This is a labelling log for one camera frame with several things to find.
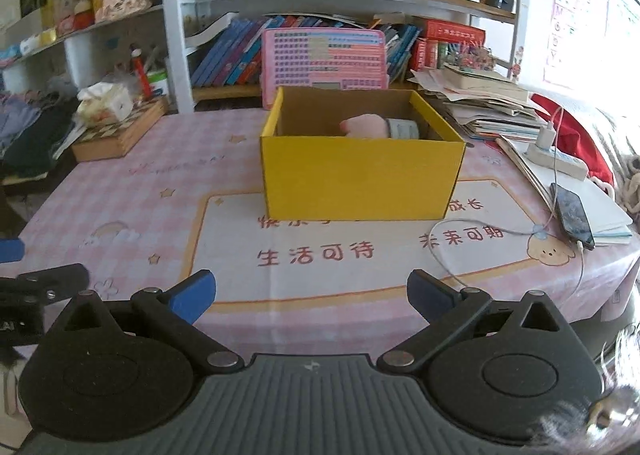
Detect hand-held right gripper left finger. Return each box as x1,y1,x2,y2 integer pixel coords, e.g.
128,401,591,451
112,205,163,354
55,270,246,373

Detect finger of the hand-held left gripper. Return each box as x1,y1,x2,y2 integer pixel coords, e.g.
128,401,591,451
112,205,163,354
0,262,91,308
0,236,26,265

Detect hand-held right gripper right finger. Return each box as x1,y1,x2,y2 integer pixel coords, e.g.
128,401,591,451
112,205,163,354
376,270,571,373

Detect yellow cardboard box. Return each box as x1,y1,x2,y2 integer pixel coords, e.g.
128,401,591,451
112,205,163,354
260,86,467,222

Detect white plastic bottle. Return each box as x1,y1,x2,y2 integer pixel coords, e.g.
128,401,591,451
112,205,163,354
385,119,420,140

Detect pink plush pig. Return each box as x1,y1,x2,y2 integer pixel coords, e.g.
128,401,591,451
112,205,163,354
339,114,390,140

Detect pile of dark clothes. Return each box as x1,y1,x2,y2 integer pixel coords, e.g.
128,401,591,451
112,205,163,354
0,90,81,183

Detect pink checked tablecloth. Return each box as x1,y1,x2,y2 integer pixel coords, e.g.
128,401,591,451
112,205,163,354
22,107,640,361

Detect wooden chess box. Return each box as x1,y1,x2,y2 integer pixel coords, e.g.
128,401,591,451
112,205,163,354
71,96,170,163

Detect black smartphone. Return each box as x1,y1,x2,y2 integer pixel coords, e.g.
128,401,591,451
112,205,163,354
549,182,597,252

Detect floral tissue pack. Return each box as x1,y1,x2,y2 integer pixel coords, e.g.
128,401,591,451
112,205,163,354
76,82,135,126

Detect white power strip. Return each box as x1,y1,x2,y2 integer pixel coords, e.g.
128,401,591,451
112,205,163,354
520,141,590,182

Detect stack of white notebooks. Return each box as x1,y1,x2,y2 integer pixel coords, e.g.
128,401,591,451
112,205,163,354
497,136,635,246

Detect stack of papers and books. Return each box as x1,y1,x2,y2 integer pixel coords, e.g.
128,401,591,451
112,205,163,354
409,62,546,142

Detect white charger plug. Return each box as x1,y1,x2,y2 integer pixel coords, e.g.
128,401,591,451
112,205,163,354
536,121,557,150

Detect grey furry trim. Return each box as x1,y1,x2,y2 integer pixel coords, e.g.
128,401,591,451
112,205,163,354
530,325,640,455

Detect row of small packets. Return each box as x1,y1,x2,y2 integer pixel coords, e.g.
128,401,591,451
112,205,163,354
0,10,96,66

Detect white and green tub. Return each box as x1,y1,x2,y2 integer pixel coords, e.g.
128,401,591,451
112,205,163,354
147,69,170,98

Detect red cloth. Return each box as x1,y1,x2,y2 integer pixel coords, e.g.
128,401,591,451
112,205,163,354
530,92,617,186

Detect row of colourful books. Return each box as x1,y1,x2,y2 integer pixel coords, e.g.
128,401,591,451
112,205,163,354
190,14,426,88

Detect pink learning tablet toy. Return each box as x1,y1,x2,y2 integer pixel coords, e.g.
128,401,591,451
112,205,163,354
260,28,390,110

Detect white wooden bookshelf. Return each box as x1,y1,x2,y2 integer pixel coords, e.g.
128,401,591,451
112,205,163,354
159,0,531,113

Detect red book box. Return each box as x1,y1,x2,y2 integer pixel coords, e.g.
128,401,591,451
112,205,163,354
422,19,487,46

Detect white charging cable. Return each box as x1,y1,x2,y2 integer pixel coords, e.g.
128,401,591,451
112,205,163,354
430,107,587,316

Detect wall poster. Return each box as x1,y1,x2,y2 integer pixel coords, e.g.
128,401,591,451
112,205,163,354
542,0,612,92

